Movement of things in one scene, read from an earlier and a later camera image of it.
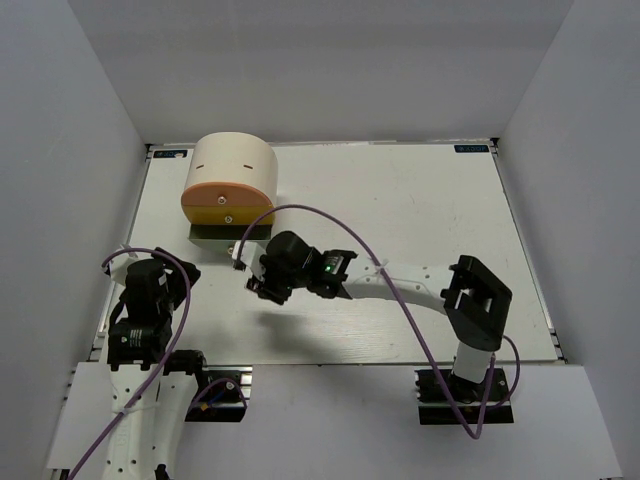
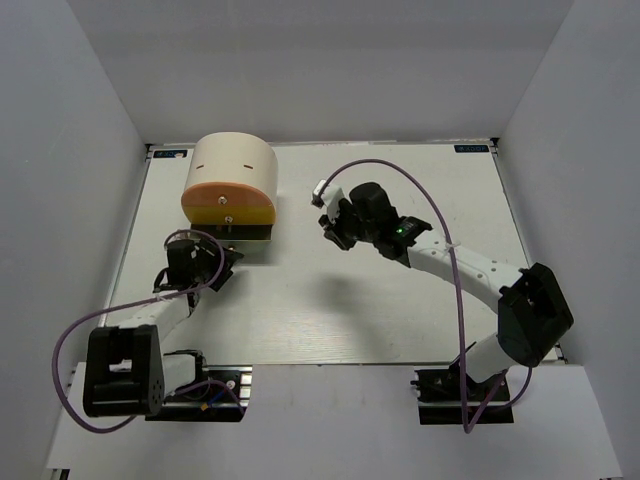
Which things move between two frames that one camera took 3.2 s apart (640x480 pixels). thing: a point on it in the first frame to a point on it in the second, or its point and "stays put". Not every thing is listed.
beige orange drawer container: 233,178 stays put
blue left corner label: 169,153 stays put
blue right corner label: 471,148 stays put
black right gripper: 266,286 to 333,227
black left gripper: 178,277 to 231,257
